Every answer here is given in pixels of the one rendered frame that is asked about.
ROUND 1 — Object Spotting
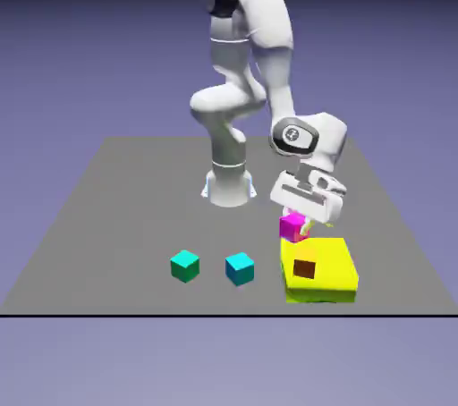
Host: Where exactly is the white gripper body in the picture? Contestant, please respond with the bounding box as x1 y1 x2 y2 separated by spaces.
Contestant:
269 170 345 224

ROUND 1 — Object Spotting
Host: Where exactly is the large yellow box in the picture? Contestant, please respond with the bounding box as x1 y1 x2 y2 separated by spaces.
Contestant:
280 236 360 304

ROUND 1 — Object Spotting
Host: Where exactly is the small magenta cube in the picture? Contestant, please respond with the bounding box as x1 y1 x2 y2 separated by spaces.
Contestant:
279 213 310 244

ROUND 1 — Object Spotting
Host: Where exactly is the small cyan cube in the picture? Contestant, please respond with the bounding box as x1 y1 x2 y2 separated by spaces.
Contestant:
225 251 256 287

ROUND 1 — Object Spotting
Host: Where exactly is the small green cube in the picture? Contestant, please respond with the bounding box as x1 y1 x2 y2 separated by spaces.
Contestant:
169 249 200 284

